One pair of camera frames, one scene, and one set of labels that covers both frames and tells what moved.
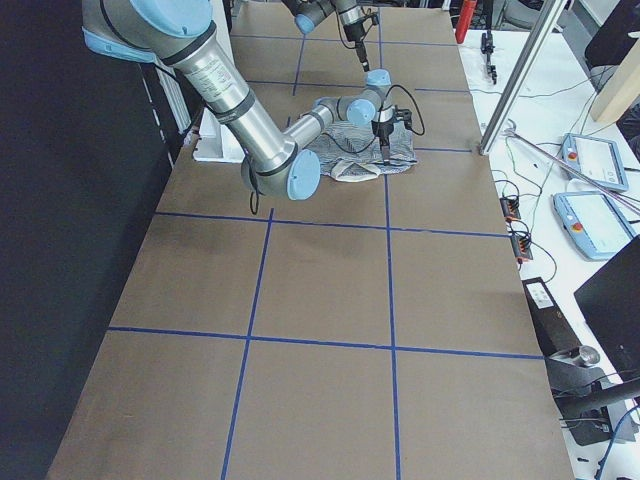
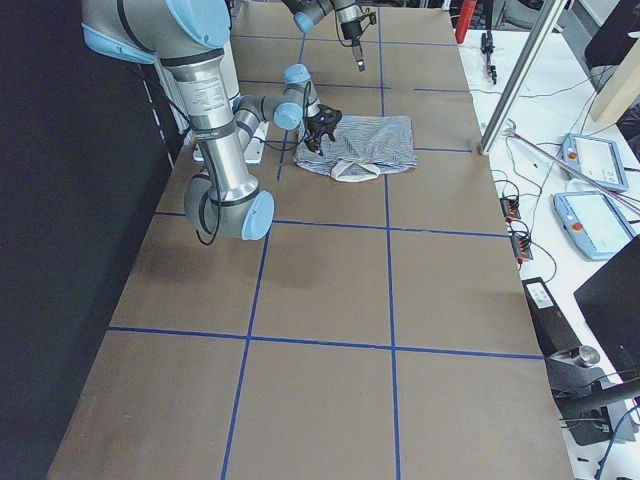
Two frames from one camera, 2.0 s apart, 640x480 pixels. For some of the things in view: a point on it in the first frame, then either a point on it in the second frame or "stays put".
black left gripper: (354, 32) stays put
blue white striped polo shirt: (353, 152) stays put
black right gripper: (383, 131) -> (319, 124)
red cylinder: (465, 18) stays put
